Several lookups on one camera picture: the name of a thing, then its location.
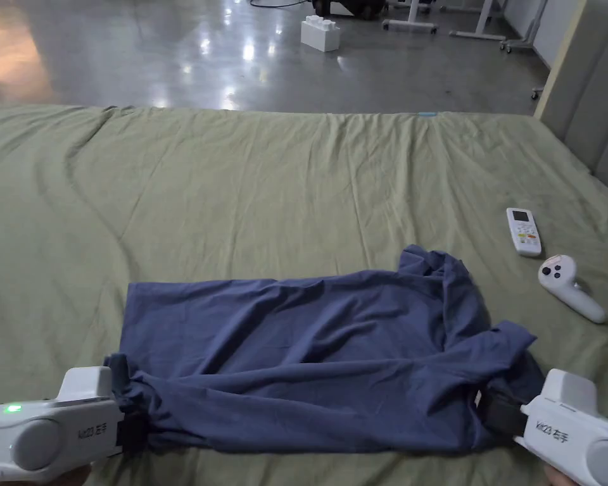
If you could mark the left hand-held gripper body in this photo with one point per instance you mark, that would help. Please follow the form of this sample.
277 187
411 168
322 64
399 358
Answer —
35 435

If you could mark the person's left hand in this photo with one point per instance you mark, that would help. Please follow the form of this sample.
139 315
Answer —
66 478

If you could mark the person's right hand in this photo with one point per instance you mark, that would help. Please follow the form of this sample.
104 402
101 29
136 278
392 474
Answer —
557 478

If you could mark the bed with pale green sheet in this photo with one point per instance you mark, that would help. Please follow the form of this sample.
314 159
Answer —
243 177

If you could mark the grey padded headboard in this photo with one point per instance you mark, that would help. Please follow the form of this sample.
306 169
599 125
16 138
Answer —
593 91

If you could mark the dark blue shirt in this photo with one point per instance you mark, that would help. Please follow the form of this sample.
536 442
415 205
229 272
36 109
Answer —
304 344

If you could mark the white remote control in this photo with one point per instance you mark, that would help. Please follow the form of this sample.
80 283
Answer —
524 232

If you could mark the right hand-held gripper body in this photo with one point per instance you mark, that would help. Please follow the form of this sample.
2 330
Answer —
577 430

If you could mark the white desk on casters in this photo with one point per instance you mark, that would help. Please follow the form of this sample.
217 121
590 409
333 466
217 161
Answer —
479 23
414 15

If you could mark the white hand controller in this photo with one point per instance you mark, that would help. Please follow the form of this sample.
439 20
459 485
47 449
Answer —
567 286

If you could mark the white brick-shaped box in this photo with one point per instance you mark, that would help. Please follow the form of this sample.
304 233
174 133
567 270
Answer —
319 34

